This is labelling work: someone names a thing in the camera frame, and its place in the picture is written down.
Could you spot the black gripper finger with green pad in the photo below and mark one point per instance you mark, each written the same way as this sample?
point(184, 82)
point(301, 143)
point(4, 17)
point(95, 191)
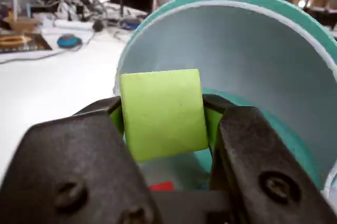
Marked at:
point(263, 155)
point(73, 163)

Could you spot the red lego block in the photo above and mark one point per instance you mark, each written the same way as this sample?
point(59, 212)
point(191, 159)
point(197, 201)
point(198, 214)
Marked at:
point(162, 186)

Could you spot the green lego block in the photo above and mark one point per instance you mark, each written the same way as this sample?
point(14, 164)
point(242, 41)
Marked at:
point(163, 113)

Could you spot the teal round bin with lid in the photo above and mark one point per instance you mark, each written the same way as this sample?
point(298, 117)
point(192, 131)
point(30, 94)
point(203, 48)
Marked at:
point(250, 55)

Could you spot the blue round desk device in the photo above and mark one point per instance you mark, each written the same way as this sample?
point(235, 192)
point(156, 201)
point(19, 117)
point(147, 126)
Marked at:
point(69, 40)

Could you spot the dark book with gold pattern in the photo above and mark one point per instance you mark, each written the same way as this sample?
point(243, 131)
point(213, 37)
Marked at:
point(31, 43)

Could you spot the white power strip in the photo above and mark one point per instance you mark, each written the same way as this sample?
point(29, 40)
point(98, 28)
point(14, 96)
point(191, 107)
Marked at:
point(71, 25)

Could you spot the tan cardboard piece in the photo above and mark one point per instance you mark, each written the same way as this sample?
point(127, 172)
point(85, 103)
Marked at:
point(25, 25)

